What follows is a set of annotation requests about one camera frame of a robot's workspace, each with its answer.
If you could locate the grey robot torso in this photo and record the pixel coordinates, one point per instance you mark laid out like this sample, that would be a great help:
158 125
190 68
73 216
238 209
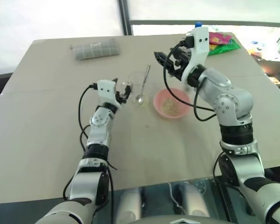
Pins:
179 221

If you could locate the silver robot leg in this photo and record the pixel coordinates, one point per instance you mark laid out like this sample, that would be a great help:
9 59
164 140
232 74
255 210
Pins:
127 207
196 200

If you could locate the dark round background object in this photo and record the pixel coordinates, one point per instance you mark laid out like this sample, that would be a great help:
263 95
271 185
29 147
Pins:
274 68

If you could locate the grey checked folded cloth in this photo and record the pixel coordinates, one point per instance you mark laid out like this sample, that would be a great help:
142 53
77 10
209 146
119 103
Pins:
95 50

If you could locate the dark window frame post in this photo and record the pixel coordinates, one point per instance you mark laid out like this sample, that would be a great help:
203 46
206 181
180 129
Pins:
125 17

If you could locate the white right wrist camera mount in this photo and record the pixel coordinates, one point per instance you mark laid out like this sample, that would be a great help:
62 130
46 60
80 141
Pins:
200 44

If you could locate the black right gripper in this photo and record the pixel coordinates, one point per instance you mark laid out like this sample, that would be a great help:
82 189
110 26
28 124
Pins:
183 58

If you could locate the dark horizontal window rail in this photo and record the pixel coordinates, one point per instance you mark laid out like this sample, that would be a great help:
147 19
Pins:
235 23

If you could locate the silver metal spoon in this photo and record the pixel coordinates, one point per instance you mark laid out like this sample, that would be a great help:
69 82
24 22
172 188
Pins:
143 86

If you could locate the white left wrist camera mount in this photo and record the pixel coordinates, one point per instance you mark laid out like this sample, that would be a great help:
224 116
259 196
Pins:
106 89

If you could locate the green snack packet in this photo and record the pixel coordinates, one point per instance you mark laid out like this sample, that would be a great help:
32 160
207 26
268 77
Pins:
226 47

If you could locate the silver robot left leg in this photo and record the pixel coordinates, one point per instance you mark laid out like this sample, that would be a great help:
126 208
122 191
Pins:
127 207

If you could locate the pink snack packet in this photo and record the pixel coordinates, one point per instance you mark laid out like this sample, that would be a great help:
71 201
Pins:
219 38

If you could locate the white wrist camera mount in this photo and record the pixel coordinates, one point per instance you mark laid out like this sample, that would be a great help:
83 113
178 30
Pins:
200 44
106 89

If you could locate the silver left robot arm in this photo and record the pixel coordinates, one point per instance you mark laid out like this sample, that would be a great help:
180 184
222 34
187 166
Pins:
100 130

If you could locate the orange juice bottle blue cap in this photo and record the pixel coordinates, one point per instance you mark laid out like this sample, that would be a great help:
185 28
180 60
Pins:
198 24

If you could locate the clear glass cup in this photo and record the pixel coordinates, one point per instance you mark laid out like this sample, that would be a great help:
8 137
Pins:
136 79

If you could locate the pink plastic bowl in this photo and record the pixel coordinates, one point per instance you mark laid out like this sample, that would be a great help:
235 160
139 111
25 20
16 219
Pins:
158 100

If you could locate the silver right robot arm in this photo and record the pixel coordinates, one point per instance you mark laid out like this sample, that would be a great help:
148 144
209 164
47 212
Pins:
233 100

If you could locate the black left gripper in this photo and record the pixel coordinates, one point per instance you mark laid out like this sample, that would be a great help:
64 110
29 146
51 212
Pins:
121 98

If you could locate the silver robot right leg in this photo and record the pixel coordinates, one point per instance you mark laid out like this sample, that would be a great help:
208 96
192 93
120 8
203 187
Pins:
196 200

